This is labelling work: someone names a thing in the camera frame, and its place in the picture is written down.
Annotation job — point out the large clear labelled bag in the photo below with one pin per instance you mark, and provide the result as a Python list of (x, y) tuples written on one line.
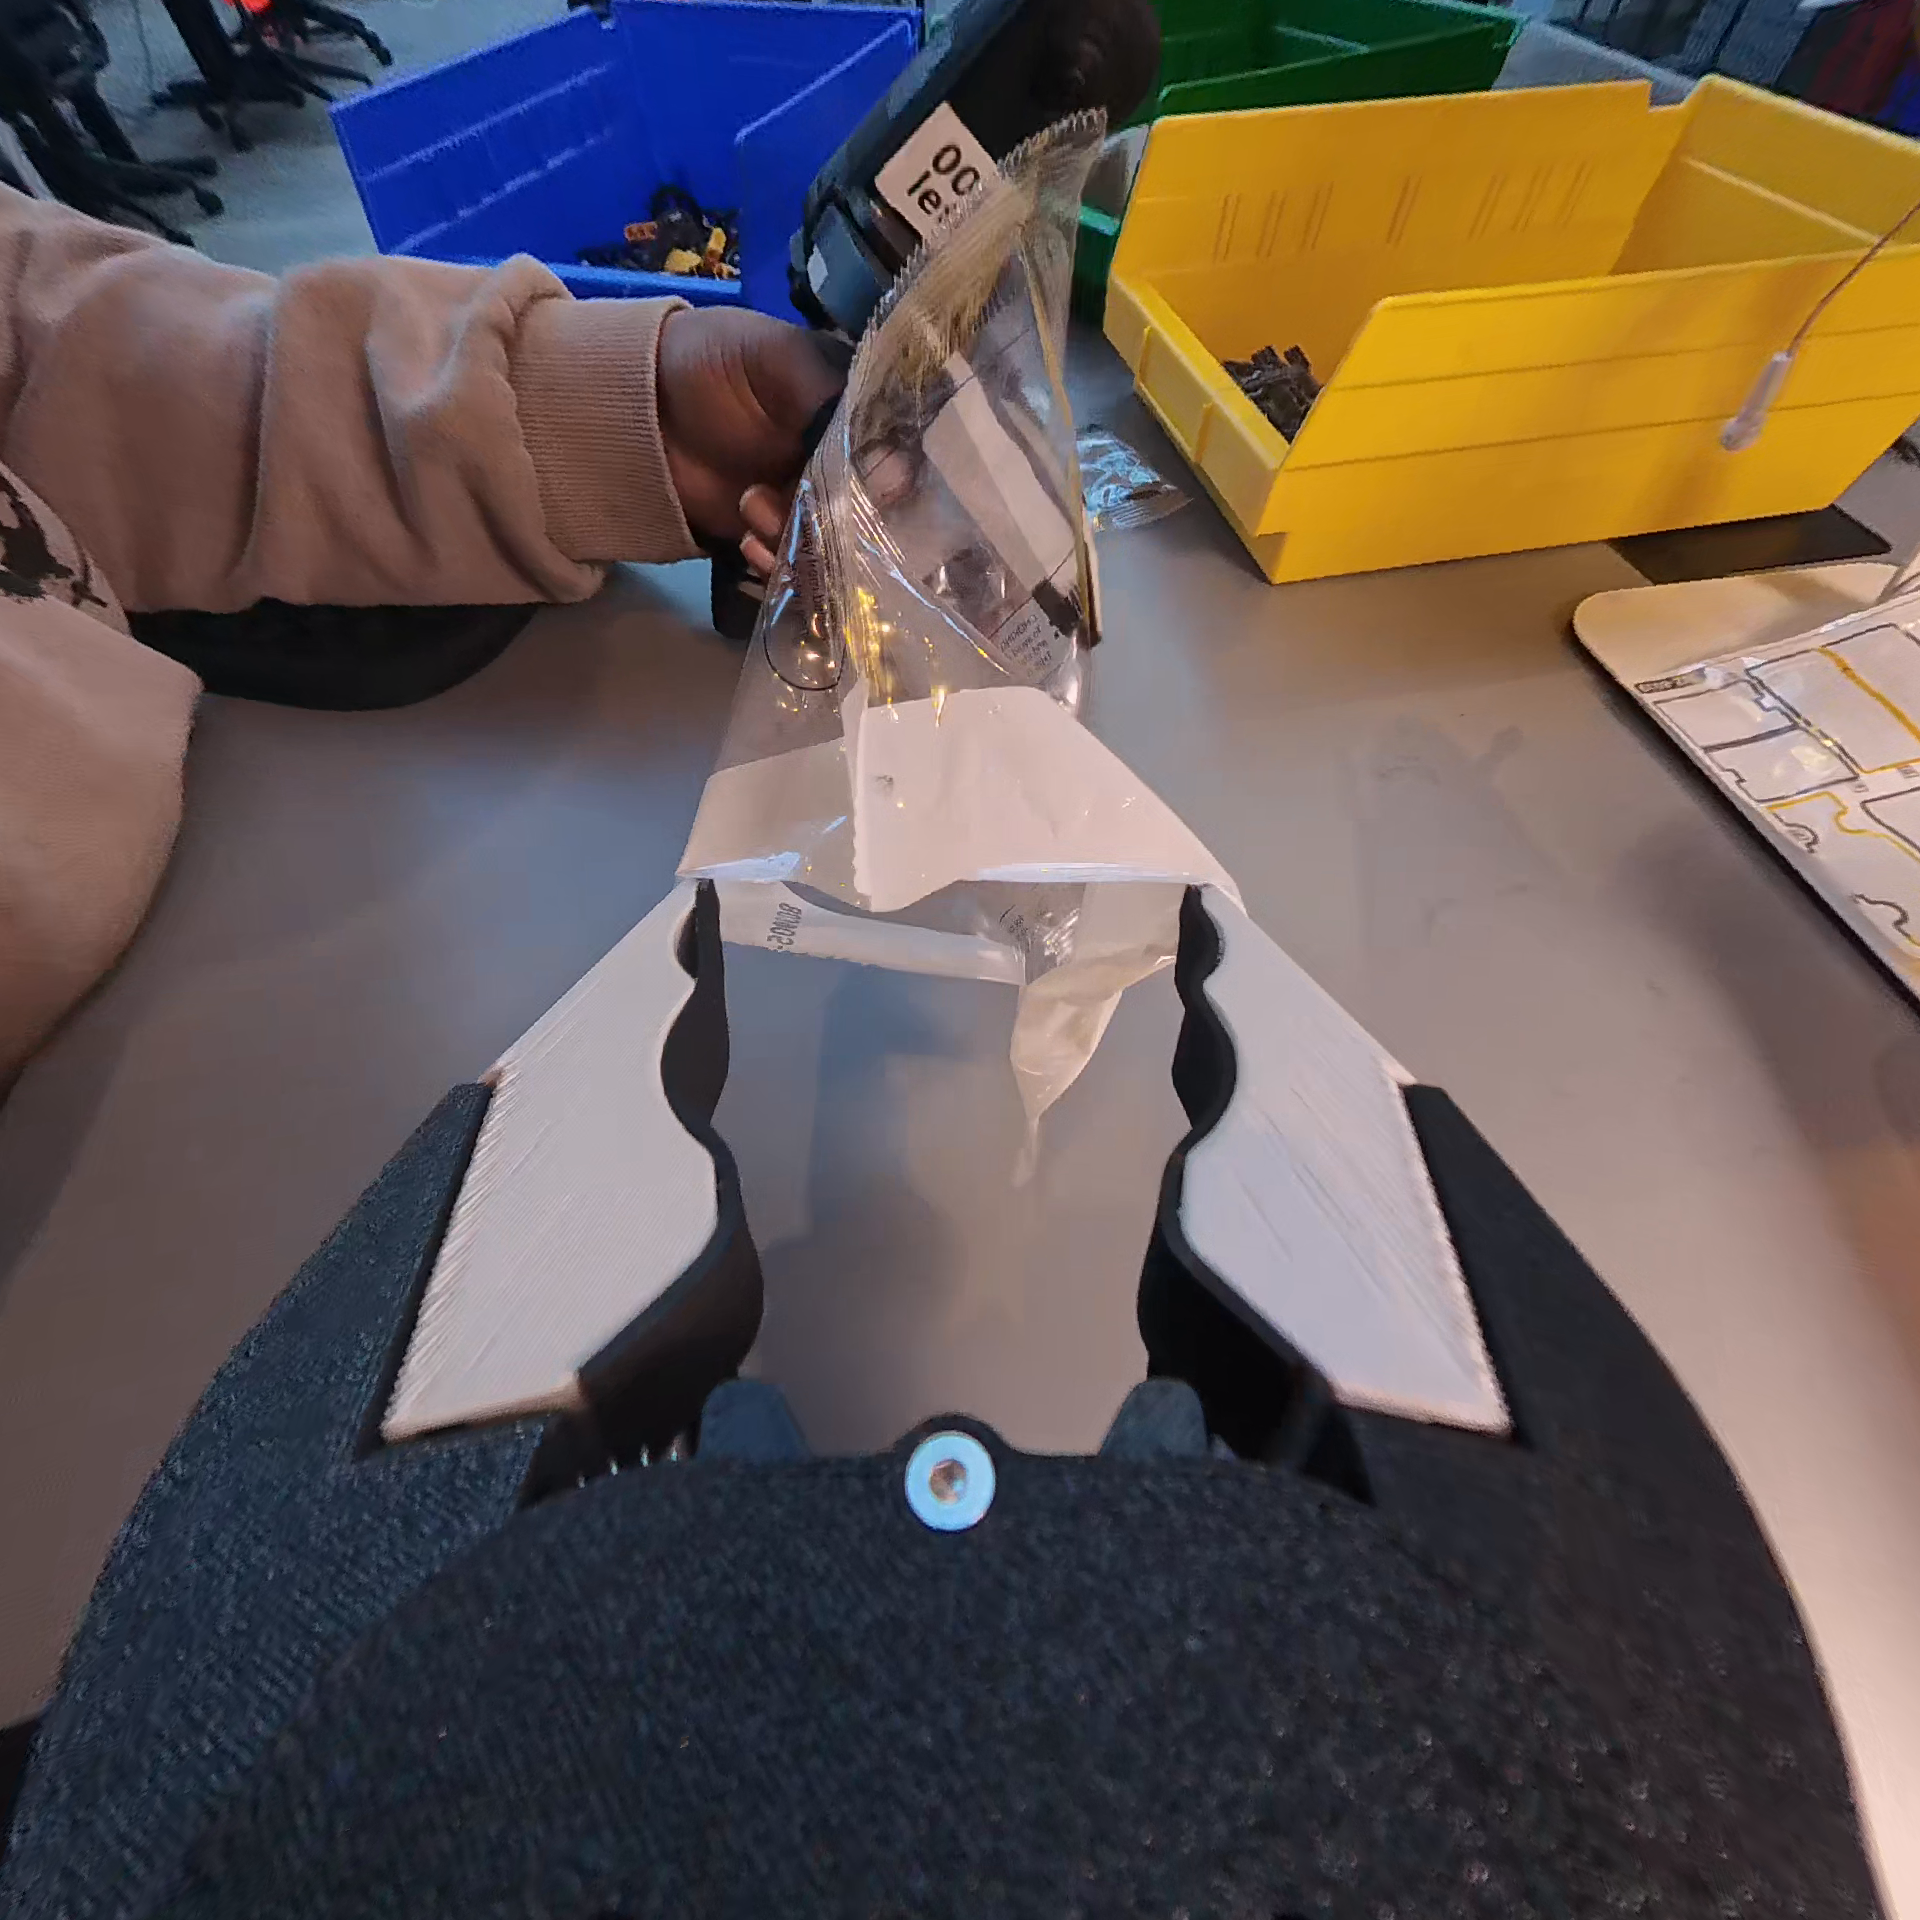
[(960, 797)]

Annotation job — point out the green bin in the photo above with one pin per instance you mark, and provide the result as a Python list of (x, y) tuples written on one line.
[(1322, 61)]

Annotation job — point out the pile of dark parts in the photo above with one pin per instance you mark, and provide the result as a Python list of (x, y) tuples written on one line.
[(674, 237)]

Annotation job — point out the white sticker sheet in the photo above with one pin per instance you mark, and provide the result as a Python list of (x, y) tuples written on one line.
[(1802, 750)]

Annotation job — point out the clear plastic bag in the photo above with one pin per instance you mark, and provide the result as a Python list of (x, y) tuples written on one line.
[(1135, 481)]

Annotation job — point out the person's left hand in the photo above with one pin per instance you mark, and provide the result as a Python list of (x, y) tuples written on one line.
[(736, 406)]

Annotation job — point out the blue bin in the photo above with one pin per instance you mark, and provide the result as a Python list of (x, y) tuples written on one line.
[(511, 121)]

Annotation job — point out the black office chair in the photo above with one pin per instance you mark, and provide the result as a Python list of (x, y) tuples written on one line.
[(271, 46), (59, 136)]

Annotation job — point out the person's beige sweatshirt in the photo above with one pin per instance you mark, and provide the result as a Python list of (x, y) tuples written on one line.
[(77, 813)]

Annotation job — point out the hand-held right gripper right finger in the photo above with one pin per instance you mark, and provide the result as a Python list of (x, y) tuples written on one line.
[(1322, 1201)]

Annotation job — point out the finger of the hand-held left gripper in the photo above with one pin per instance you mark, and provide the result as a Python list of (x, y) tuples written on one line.
[(1006, 496)]

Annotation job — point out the yellow bin with grey parts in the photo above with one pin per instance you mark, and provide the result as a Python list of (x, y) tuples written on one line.
[(1501, 392)]

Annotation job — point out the pile of grey connector parts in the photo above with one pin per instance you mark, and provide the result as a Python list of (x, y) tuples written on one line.
[(1275, 392)]

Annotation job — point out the person's left forearm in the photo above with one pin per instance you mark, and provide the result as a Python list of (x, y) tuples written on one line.
[(333, 422)]

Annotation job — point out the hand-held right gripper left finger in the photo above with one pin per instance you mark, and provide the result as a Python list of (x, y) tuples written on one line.
[(573, 1230)]

